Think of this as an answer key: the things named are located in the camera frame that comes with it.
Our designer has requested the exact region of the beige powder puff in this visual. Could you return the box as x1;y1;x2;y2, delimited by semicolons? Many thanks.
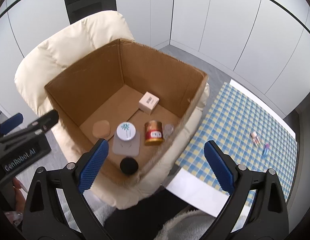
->
92;120;111;139

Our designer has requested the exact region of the purple cap blue tube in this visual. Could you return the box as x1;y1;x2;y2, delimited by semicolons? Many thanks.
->
262;143;270;156

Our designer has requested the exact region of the pink cap glass bottle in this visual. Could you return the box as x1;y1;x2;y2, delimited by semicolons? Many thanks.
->
251;131;261;147

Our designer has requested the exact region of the square bottle white round lid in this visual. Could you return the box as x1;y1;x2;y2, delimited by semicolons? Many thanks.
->
112;122;140;157

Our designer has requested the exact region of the black round puff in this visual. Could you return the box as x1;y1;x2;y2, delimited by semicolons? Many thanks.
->
120;157;139;176

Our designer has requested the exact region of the small white carton box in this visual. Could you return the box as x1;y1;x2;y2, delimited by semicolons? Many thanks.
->
138;92;159;115

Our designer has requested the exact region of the red metal can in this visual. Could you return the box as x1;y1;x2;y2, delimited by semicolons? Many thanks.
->
145;120;164;146

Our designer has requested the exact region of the left hand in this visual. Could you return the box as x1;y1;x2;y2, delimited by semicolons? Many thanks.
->
0;178;28;227

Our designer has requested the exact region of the white fluffy garment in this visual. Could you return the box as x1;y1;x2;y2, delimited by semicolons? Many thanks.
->
100;187;236;240

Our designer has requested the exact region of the blue yellow checkered cloth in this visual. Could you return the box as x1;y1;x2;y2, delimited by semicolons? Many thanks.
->
176;83;297;199

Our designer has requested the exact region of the cream padded armchair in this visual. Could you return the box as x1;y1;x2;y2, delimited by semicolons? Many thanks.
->
14;11;209;209

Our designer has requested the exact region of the brown cardboard box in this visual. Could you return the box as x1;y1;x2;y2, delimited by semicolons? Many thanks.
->
45;39;208;186

